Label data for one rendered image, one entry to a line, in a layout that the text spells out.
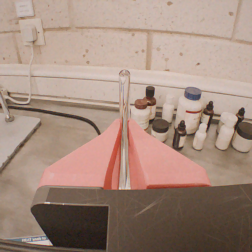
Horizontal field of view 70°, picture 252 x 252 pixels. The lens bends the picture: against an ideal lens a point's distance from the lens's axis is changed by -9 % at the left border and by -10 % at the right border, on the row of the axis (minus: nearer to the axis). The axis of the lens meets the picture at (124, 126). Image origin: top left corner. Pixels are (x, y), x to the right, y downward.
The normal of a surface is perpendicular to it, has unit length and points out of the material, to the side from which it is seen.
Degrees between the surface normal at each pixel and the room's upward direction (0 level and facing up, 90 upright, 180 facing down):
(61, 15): 90
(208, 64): 90
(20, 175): 0
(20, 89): 90
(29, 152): 0
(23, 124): 0
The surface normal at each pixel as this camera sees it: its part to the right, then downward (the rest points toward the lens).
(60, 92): -0.22, 0.59
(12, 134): 0.00, -0.79
